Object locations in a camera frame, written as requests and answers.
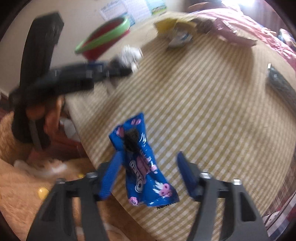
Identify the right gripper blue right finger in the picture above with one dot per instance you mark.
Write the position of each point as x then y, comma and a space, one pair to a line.
190, 175

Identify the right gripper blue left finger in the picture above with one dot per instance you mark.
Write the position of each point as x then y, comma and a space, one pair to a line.
108, 172

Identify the blue Oreo wrapper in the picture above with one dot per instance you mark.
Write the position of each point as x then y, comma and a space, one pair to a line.
145, 183

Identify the left hand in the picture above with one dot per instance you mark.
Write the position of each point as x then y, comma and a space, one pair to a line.
51, 111

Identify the red bin with green rim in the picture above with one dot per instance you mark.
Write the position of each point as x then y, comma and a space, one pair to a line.
99, 41

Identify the dark remote control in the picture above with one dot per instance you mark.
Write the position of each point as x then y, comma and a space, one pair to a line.
277, 81

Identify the yellow crumpled wrapper pile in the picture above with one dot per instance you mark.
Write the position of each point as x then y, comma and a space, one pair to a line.
178, 32

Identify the pink quilt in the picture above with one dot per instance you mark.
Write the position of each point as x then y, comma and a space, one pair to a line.
249, 25

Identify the orange pillow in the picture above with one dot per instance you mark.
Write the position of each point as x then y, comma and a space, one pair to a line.
204, 6

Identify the wall poster charts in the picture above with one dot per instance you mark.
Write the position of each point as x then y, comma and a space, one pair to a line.
136, 11

